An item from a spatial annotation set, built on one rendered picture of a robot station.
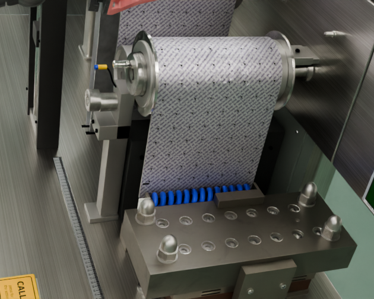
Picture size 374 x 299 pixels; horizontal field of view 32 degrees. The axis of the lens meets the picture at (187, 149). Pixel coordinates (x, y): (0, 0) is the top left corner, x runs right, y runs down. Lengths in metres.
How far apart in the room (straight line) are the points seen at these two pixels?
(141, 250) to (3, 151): 0.52
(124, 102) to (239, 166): 0.26
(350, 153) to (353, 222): 1.86
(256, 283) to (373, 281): 1.65
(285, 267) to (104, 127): 0.41
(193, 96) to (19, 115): 0.62
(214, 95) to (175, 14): 0.24
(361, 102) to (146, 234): 0.43
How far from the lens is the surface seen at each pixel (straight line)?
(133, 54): 1.11
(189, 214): 1.18
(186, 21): 1.32
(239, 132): 1.19
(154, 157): 1.16
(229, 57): 1.13
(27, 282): 1.18
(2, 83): 1.75
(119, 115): 1.18
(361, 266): 2.81
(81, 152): 1.51
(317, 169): 1.56
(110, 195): 1.30
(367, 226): 3.02
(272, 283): 1.17
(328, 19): 1.21
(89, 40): 1.87
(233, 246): 1.15
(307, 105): 1.27
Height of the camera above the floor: 1.80
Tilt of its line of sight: 35 degrees down
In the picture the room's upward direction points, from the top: 11 degrees clockwise
